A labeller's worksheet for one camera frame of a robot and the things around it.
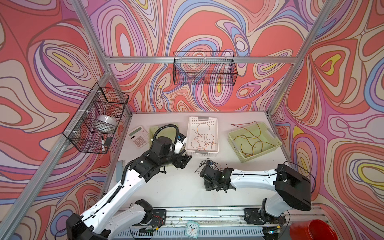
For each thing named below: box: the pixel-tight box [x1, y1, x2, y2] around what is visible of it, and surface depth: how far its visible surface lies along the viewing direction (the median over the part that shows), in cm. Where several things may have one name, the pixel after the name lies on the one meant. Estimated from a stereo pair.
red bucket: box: [289, 219, 339, 240], surface depth 62 cm
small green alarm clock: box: [185, 220, 200, 239], surface depth 70 cm
